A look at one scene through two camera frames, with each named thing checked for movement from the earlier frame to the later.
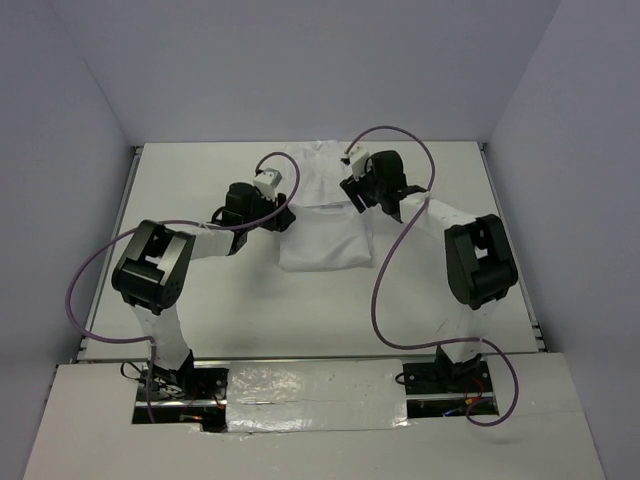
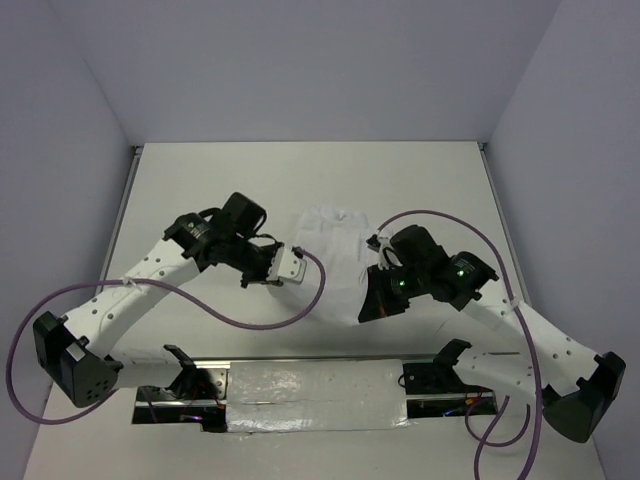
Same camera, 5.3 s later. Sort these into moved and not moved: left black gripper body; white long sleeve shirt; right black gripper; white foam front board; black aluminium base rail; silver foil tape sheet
Moved: right black gripper; white long sleeve shirt; left black gripper body
Not moved: silver foil tape sheet; black aluminium base rail; white foam front board
